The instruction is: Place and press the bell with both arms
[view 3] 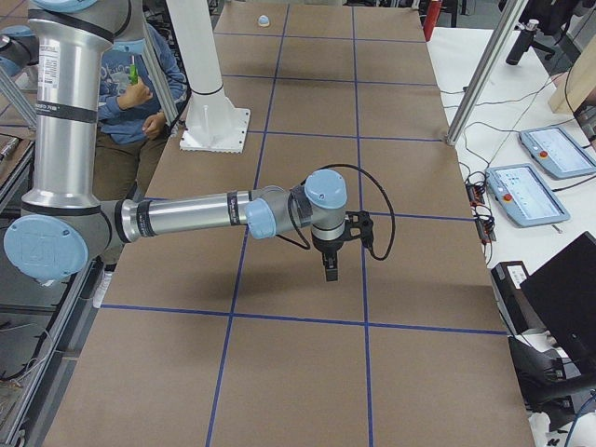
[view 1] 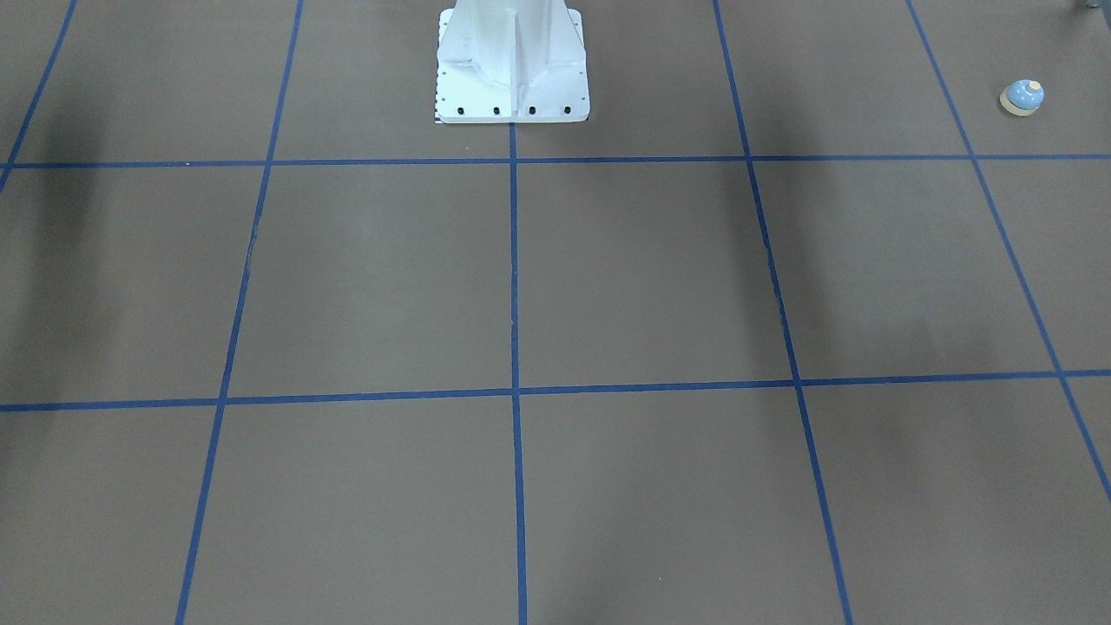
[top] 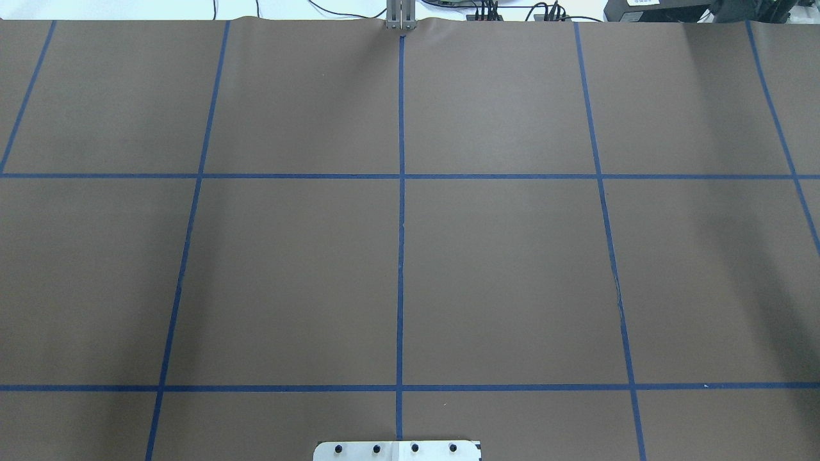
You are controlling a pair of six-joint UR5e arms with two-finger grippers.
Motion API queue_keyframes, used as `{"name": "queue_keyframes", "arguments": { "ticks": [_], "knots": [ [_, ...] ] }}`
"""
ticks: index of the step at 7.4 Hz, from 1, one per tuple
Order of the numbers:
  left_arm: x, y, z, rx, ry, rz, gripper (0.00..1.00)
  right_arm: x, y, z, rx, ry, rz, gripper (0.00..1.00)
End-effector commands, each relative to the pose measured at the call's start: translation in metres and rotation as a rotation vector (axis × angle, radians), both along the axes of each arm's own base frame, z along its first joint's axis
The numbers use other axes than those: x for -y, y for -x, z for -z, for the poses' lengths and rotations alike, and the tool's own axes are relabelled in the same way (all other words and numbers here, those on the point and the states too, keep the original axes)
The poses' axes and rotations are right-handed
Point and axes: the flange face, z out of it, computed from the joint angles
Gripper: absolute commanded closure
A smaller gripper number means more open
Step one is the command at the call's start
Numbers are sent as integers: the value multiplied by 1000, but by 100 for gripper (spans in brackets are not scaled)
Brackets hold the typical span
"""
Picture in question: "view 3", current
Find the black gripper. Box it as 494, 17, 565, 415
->
312, 237, 344, 282

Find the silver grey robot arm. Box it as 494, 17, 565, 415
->
4, 1, 347, 282

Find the brown paper table mat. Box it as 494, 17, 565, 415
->
45, 3, 534, 446

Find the black box with label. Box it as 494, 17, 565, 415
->
491, 261, 542, 334

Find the near teach pendant tablet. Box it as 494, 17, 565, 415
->
485, 164, 571, 227

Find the teach pendant tablet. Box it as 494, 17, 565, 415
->
485, 164, 571, 227
519, 126, 595, 180

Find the seated person in blue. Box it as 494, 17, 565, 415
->
92, 50, 169, 200

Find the far teach pendant tablet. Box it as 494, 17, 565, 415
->
519, 126, 595, 180

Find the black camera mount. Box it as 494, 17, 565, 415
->
342, 210, 374, 250

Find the black usb hub with cables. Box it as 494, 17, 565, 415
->
465, 182, 486, 208

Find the white pedestal column with base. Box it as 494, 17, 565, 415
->
167, 0, 251, 154

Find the aluminium frame post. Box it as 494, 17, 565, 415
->
445, 0, 527, 146

